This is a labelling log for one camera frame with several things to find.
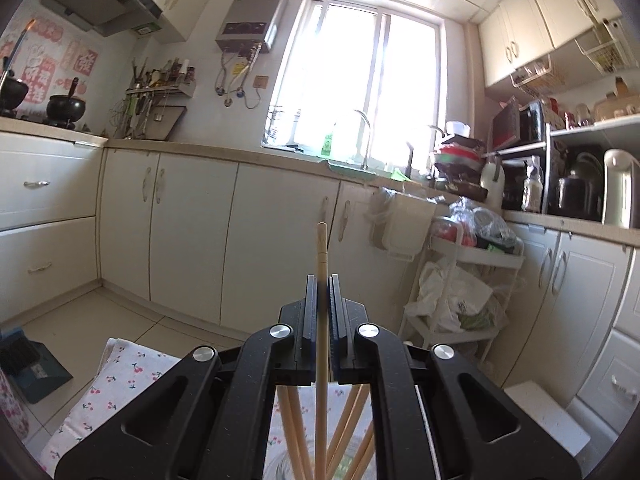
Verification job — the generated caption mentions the dark dustpan with brush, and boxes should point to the dark dustpan with brush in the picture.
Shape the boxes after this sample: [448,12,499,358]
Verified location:
[0,327,74,404]

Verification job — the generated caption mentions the white plastic jug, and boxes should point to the white plastic jug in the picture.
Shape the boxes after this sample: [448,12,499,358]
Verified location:
[480,157,505,212]

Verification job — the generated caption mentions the floral white tablecloth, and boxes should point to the floral white tablecloth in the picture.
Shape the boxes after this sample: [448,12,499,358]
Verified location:
[40,337,376,480]

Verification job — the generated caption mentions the cream drawer cabinet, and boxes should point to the cream drawer cabinet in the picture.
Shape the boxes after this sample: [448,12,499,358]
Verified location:
[0,130,109,324]

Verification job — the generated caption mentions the bundle of wooden chopsticks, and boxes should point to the bundle of wooden chopsticks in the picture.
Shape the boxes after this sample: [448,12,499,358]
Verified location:
[276,385,376,480]

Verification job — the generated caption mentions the light wooden chopstick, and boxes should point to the light wooden chopstick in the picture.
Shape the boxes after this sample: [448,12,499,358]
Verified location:
[314,222,330,480]

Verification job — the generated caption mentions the clear glass jar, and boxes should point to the clear glass jar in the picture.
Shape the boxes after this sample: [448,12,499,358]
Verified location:
[261,437,376,480]

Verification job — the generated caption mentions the silver wall water heater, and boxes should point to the silver wall water heater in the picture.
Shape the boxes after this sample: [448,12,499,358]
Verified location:
[216,0,289,54]

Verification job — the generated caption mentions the white hanging trash bin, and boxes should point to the white hanging trash bin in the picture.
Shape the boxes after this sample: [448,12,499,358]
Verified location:
[369,187,435,262]

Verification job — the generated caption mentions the cream base cabinet with doors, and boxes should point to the cream base cabinet with doors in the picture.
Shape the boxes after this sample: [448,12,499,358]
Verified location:
[100,147,436,335]

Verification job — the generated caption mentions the wall utensil rack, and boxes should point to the wall utensil rack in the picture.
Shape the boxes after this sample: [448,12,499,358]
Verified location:
[112,57,199,142]

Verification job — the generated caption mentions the stack of pots and bowls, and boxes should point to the stack of pots and bowls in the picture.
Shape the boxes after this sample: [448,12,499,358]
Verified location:
[430,120,489,202]

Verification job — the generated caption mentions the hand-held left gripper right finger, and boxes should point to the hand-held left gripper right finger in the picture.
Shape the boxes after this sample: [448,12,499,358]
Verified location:
[328,274,582,480]

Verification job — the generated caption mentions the white trolley rack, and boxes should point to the white trolley rack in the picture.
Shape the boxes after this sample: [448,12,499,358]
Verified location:
[402,200,527,377]

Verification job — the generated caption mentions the white electric kettle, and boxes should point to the white electric kettle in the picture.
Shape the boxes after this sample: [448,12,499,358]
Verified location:
[602,149,640,229]

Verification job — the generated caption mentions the white stool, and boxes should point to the white stool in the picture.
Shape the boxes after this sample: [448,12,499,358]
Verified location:
[502,381,592,457]

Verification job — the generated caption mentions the clear bag of food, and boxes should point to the clear bag of food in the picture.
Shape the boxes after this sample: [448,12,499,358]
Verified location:
[432,197,524,254]

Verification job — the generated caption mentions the chrome sink faucet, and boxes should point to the chrome sink faucet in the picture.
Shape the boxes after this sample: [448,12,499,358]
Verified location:
[352,109,374,171]

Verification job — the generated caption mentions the clear glass bottle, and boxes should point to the clear glass bottle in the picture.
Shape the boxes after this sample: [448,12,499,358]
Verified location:
[522,156,544,213]

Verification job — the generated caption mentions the kitchen window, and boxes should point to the kitchen window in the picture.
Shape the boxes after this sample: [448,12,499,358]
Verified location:
[262,0,447,167]

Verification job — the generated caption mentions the cream corner base cabinet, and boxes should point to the cream corner base cabinet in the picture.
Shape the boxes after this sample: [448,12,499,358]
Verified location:
[500,210,640,435]

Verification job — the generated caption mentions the white plastic bags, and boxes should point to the white plastic bags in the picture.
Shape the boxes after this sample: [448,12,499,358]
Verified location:
[417,257,507,334]

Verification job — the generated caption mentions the small white wire basket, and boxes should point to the small white wire basket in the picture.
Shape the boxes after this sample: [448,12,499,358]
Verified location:
[511,55,554,97]

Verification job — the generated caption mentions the black pot with handle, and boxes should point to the black pot with handle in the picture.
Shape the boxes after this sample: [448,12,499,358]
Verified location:
[46,77,87,129]

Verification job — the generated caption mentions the black microwave oven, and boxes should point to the black microwave oven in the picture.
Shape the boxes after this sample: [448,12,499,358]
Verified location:
[492,100,549,152]

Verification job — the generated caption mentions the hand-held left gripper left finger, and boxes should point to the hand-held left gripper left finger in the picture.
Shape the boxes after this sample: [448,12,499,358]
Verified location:
[54,274,320,480]

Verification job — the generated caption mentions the black wok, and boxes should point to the black wok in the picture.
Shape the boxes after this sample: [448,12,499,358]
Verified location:
[0,72,30,117]

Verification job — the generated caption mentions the cream corner wall cabinet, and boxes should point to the cream corner wall cabinet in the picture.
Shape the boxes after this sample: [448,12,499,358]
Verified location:
[477,0,624,89]

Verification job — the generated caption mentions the large white wire basket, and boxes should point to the large white wire basket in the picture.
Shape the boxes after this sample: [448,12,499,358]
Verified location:
[575,20,640,74]

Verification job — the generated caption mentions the red patterned wall sticker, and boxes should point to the red patterned wall sticker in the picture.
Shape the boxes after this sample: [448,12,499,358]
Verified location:
[0,17,99,107]

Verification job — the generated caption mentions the white counter shelf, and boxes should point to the white counter shelf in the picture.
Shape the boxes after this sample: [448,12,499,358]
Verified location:
[487,114,640,222]

